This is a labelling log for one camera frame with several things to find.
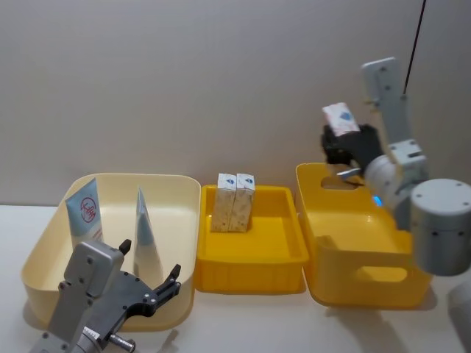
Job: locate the right robot arm with grey bracket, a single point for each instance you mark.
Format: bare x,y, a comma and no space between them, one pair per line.
438,217

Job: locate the small white patterned carton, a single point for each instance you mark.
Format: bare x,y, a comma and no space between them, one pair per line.
224,206
341,118
243,206

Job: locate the plain white blue tube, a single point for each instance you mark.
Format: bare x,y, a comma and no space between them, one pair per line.
145,235

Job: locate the white tube with red mark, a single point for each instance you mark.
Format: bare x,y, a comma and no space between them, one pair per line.
85,217

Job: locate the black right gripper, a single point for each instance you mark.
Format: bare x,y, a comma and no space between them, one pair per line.
366,147

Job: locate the cream plastic bin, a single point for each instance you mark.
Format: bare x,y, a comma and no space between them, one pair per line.
110,235

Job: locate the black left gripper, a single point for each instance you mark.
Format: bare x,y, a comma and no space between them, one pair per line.
123,299

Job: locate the left robot arm with grey bracket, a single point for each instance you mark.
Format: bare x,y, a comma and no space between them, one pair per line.
82,264

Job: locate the shallow yellow plastic tray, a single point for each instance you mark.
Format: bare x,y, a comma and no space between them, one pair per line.
254,250

